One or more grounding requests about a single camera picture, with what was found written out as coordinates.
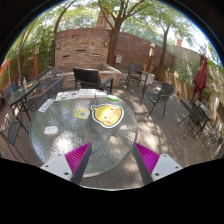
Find black wicker chair left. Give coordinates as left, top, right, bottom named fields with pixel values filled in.
left=27, top=77, right=64, bottom=111

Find black chair behind table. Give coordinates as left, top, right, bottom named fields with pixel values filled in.
left=73, top=67, right=114, bottom=93

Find colourful printed sheet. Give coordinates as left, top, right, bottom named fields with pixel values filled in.
left=56, top=91, right=78, bottom=101

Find black chair near wall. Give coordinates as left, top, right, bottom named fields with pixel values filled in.
left=126, top=63, right=145, bottom=86

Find white stacked papers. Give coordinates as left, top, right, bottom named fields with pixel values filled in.
left=77, top=89, right=107, bottom=98

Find yellow square sticker card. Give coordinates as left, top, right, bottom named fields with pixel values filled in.
left=75, top=109, right=90, bottom=119

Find black chair at right edge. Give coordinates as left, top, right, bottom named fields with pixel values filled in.
left=186, top=101, right=213, bottom=136

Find green small object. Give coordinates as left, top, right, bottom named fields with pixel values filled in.
left=107, top=95, right=118, bottom=101

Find black chair bottom left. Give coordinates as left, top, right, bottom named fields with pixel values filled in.
left=0, top=116, right=26, bottom=161

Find yellow duck mouse pad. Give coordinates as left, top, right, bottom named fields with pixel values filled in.
left=91, top=104, right=124, bottom=128

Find white label strip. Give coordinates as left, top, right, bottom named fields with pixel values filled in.
left=38, top=99, right=55, bottom=113

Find dark round side table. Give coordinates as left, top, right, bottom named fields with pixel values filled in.
left=6, top=80, right=39, bottom=114

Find stone fire pit block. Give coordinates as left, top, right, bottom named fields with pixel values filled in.
left=58, top=64, right=122, bottom=89

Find black chair far right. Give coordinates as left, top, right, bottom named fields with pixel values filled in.
left=142, top=82, right=174, bottom=115

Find round glass patio table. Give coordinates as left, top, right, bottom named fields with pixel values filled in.
left=30, top=98, right=138, bottom=177

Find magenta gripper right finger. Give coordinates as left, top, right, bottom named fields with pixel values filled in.
left=133, top=143, right=182, bottom=185

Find folded red patio umbrella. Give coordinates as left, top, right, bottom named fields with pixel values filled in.
left=190, top=54, right=207, bottom=103

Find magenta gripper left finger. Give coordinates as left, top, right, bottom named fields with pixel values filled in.
left=41, top=143, right=92, bottom=185

